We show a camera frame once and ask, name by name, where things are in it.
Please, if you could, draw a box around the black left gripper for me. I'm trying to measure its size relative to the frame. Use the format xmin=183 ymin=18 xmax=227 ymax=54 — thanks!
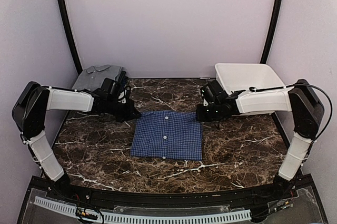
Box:
xmin=106 ymin=98 xmax=141 ymax=122

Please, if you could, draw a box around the blue checked long sleeve shirt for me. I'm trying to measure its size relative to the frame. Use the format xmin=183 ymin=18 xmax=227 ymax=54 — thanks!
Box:
xmin=131 ymin=111 xmax=203 ymax=161

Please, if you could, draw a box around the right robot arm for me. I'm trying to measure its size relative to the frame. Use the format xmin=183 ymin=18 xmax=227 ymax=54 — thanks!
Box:
xmin=196 ymin=79 xmax=327 ymax=200

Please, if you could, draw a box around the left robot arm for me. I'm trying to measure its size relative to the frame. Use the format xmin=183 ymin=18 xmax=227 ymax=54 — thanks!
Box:
xmin=12 ymin=78 xmax=141 ymax=201

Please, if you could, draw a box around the white plastic basket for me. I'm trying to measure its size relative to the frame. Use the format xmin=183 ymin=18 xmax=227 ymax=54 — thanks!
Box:
xmin=215 ymin=63 xmax=291 ymax=115

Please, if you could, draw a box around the grey folded shirt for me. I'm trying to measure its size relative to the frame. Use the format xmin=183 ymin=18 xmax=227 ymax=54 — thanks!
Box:
xmin=72 ymin=65 xmax=124 ymax=91

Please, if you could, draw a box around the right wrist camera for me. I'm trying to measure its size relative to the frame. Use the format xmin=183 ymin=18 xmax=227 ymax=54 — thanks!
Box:
xmin=200 ymin=80 xmax=229 ymax=106

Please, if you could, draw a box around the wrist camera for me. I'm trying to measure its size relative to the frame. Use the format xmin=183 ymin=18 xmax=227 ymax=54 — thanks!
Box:
xmin=200 ymin=80 xmax=229 ymax=106
xmin=101 ymin=78 xmax=131 ymax=103

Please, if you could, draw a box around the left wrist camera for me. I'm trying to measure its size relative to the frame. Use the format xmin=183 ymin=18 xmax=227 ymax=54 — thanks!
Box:
xmin=101 ymin=78 xmax=131 ymax=103

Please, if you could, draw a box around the black front rail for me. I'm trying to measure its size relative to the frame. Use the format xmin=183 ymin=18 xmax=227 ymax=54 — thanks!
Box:
xmin=31 ymin=176 xmax=311 ymax=210

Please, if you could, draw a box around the white slotted cable duct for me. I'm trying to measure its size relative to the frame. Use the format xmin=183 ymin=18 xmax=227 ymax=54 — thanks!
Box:
xmin=34 ymin=196 xmax=251 ymax=223

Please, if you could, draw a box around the right black frame post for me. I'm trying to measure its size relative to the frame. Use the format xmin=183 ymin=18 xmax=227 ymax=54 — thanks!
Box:
xmin=260 ymin=0 xmax=282 ymax=64

